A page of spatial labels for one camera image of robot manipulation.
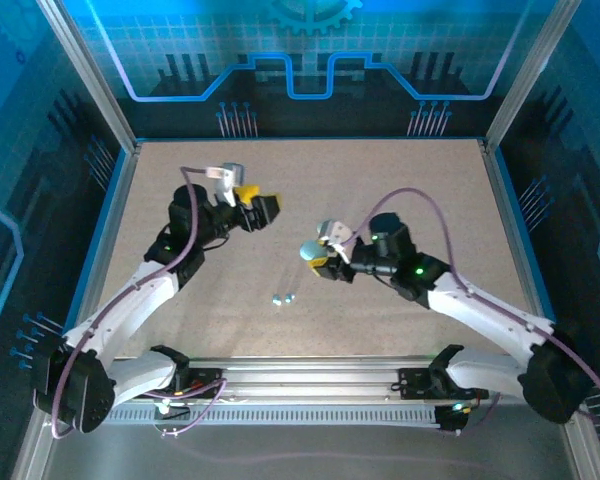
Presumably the blue earbud charging case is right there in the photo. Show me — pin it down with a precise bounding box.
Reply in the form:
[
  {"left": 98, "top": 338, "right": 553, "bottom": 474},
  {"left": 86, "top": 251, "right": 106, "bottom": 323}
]
[{"left": 298, "top": 238, "right": 323, "bottom": 262}]

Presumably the blue table edge trim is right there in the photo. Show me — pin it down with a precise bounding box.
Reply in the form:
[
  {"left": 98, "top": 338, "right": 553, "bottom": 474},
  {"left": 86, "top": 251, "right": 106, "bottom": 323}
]
[
  {"left": 493, "top": 146, "right": 561, "bottom": 331},
  {"left": 62, "top": 147, "right": 131, "bottom": 336}
]

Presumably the blue circuit print back panel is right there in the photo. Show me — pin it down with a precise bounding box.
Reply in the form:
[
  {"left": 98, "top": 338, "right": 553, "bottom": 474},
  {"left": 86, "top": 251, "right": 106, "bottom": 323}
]
[{"left": 59, "top": 0, "right": 564, "bottom": 140}]

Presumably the blue printed side panel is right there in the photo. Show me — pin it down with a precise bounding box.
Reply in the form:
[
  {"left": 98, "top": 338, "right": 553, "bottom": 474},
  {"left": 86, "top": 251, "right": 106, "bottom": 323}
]
[
  {"left": 0, "top": 0, "right": 131, "bottom": 480},
  {"left": 494, "top": 0, "right": 600, "bottom": 451}
]

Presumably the small black controller module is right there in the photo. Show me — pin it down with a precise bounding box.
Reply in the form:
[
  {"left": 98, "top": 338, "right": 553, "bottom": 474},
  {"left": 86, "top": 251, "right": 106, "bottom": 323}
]
[
  {"left": 434, "top": 402, "right": 474, "bottom": 435},
  {"left": 152, "top": 398, "right": 191, "bottom": 424}
]

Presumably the grey metal shelf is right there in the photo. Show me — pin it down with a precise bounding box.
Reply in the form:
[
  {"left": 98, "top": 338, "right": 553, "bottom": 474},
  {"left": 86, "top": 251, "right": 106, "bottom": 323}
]
[{"left": 9, "top": 399, "right": 600, "bottom": 480}]

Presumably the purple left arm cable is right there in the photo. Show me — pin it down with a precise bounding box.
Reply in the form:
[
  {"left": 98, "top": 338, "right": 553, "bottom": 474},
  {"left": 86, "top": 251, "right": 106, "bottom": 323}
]
[{"left": 51, "top": 165, "right": 229, "bottom": 440}]

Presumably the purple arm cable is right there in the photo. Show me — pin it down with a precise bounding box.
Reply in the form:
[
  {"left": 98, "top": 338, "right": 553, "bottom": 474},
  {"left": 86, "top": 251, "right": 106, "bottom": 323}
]
[
  {"left": 51, "top": 165, "right": 229, "bottom": 440},
  {"left": 349, "top": 187, "right": 600, "bottom": 437}
]

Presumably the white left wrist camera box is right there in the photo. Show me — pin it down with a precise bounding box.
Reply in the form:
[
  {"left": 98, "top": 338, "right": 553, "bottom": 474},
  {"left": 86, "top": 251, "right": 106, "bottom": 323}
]
[{"left": 205, "top": 162, "right": 247, "bottom": 206}]

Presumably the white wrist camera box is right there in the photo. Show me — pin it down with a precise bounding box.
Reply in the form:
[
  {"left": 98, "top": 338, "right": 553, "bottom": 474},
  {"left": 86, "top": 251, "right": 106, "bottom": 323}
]
[
  {"left": 322, "top": 220, "right": 355, "bottom": 266},
  {"left": 205, "top": 162, "right": 247, "bottom": 206}
]

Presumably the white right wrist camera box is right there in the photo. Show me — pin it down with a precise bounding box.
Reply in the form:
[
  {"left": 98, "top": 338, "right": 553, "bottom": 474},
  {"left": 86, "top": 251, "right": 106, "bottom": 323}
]
[{"left": 322, "top": 220, "right": 355, "bottom": 266}]

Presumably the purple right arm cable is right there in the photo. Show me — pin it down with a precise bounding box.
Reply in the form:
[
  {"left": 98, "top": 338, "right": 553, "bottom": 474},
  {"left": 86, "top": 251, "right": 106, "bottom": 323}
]
[{"left": 349, "top": 187, "right": 600, "bottom": 437}]

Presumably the aluminium table side rail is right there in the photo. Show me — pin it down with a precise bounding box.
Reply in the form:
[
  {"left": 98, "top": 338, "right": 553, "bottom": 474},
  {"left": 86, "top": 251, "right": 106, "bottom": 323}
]
[
  {"left": 479, "top": 139, "right": 551, "bottom": 326},
  {"left": 77, "top": 141, "right": 142, "bottom": 336}
]

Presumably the aluminium arm base rail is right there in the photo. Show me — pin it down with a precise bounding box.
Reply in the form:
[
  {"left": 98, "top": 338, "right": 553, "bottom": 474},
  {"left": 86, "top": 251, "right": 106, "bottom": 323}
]
[{"left": 114, "top": 355, "right": 581, "bottom": 404}]

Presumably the slotted grey cable duct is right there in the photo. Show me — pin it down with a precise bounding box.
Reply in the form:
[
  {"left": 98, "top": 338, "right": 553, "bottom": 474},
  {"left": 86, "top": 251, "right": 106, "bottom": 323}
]
[{"left": 107, "top": 404, "right": 461, "bottom": 429}]

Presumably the aluminium frame post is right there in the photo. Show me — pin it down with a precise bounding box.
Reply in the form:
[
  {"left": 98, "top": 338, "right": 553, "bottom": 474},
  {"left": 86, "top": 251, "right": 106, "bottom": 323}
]
[
  {"left": 35, "top": 0, "right": 141, "bottom": 154},
  {"left": 482, "top": 0, "right": 584, "bottom": 154}
]

